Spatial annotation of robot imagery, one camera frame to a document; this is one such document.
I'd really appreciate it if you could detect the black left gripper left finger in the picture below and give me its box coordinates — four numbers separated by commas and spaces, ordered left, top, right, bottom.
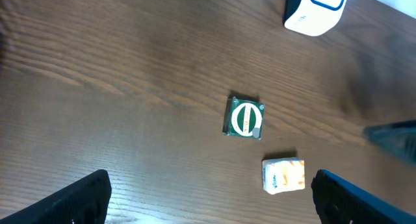
1, 169, 112, 224

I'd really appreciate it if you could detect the white barcode scanner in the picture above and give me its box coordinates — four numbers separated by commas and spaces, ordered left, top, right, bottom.
283, 0, 347, 36

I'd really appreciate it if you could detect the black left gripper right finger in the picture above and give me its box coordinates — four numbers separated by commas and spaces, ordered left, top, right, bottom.
311, 169, 415, 224

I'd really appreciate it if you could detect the teal wet wipes pack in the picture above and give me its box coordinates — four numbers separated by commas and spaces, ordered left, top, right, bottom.
363, 119, 415, 165

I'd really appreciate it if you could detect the green Zam-Buk box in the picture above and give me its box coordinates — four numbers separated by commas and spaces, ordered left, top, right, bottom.
222, 97, 265, 140

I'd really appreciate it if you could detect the orange Kleenex tissue pack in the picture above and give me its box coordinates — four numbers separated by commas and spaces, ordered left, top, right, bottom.
262, 157, 306, 195

